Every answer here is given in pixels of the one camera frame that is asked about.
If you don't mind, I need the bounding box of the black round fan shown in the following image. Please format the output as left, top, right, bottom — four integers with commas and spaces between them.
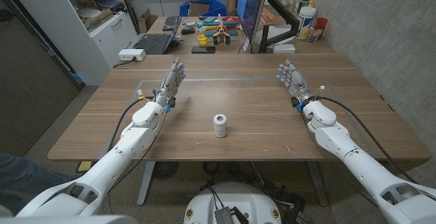
153, 161, 180, 180

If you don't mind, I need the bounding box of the wooden toy plane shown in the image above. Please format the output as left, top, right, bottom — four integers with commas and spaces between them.
204, 13, 239, 46

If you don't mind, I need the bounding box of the white power strip box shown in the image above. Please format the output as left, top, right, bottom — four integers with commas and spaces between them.
118, 48, 146, 62

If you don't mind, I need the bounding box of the white string spool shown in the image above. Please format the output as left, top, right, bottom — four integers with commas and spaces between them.
213, 114, 228, 139

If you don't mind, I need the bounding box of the black laptop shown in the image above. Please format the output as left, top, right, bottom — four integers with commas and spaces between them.
134, 16, 182, 55

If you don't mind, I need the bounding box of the white shelf cabinet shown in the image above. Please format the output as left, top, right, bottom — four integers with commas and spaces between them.
2, 0, 139, 87

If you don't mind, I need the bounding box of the small cardboard box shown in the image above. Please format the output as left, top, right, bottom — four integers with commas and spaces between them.
138, 8, 158, 33

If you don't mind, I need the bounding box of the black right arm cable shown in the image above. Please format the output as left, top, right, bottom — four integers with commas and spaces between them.
315, 95, 418, 185

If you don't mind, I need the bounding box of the black smartphone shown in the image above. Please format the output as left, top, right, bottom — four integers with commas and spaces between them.
191, 46, 217, 54

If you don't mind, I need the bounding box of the blue plastic bin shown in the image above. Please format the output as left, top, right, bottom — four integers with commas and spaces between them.
179, 0, 228, 18

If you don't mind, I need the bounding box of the red bowl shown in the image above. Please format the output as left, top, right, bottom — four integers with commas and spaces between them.
221, 16, 240, 30

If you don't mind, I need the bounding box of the black keyboard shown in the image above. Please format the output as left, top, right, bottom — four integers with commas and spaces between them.
162, 15, 182, 32

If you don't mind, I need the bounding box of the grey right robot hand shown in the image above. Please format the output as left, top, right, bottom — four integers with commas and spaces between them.
276, 59, 316, 104

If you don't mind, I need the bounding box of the clear glass jar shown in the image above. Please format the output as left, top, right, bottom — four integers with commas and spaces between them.
308, 25, 323, 44

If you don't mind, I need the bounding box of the person's leg in jeans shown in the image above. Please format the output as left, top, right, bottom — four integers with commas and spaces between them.
0, 152, 82, 215

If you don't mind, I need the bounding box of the white flat box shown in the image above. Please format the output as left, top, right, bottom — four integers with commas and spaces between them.
272, 44, 296, 54

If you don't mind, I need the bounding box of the computer monitor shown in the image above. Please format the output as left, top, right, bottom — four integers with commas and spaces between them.
235, 0, 270, 54

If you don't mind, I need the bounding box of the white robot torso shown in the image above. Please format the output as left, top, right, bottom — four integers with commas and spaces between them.
183, 182, 283, 224

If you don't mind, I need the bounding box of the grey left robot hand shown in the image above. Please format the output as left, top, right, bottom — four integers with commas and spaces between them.
153, 57, 187, 108

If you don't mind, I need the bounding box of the white labelled canister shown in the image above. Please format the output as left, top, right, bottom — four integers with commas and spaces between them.
295, 5, 317, 41

